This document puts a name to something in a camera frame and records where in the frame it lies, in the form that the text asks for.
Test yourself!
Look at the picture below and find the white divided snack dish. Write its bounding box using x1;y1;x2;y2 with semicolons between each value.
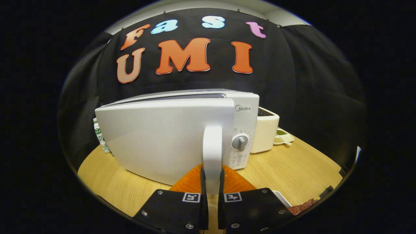
274;128;295;146

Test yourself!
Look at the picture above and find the white foam tray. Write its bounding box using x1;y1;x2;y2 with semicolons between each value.
272;190;292;208

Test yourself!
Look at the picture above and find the brown meat piece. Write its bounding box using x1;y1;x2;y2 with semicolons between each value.
288;198;317;215

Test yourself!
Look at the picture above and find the cream toaster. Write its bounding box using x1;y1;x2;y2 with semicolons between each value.
250;107;280;154

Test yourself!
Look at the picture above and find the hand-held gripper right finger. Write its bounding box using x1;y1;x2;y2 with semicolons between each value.
218;164;293;233

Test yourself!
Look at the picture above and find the white drink bottle green label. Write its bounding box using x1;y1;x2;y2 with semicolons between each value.
93;118;111;154

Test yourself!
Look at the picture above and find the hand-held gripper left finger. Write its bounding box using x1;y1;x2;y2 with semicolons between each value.
133;164;208;233

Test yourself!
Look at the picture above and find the white microwave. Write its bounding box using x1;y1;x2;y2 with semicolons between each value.
95;89;260;195

